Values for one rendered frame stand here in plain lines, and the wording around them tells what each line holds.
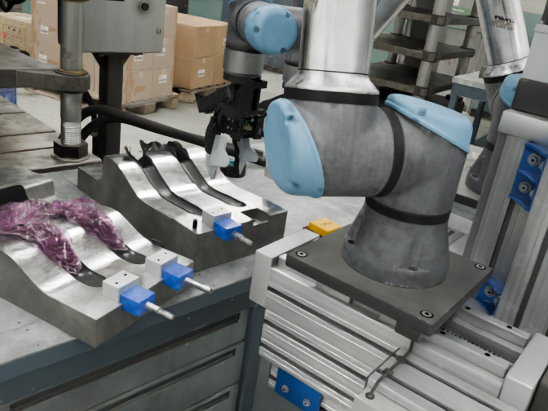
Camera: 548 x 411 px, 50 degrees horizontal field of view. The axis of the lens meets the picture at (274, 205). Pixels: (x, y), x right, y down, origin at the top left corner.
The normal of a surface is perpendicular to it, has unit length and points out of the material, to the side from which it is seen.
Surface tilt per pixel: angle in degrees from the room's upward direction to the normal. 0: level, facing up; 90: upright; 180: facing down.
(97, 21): 90
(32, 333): 0
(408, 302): 0
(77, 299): 0
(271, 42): 89
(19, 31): 84
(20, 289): 90
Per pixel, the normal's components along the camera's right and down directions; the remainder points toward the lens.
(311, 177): 0.21, 0.66
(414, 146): 0.33, -0.07
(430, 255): 0.48, 0.11
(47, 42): -0.50, 0.28
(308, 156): 0.29, 0.23
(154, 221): -0.71, 0.18
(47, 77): 0.12, 0.40
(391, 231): -0.36, 0.00
